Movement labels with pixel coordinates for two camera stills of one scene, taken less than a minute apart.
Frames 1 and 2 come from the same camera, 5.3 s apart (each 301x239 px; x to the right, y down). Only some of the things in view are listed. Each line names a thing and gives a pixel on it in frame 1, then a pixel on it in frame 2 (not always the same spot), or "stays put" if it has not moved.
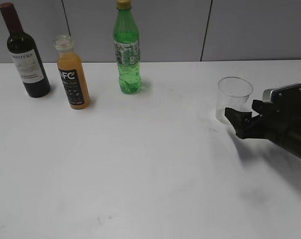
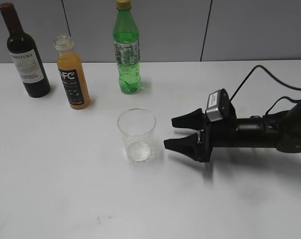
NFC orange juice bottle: [72, 70] stays put
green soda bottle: [127, 48] stays put
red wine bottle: [23, 48] stays put
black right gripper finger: [246, 126] to [187, 146]
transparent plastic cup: [233, 92] to [137, 126]
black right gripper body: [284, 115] to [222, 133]
